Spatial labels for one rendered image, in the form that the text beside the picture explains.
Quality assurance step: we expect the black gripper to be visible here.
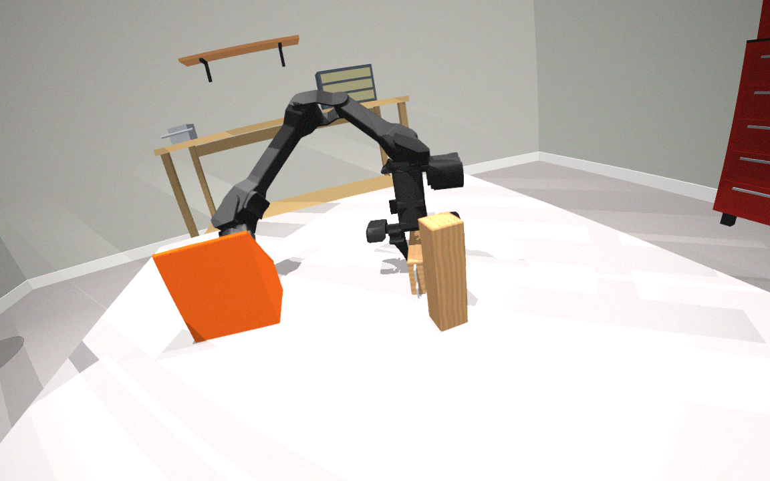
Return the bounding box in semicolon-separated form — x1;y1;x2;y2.
366;192;427;261

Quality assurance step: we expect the wooden post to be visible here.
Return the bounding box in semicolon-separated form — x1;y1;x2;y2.
418;211;468;332

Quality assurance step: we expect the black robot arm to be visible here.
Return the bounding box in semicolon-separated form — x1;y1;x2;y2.
211;90;464;241

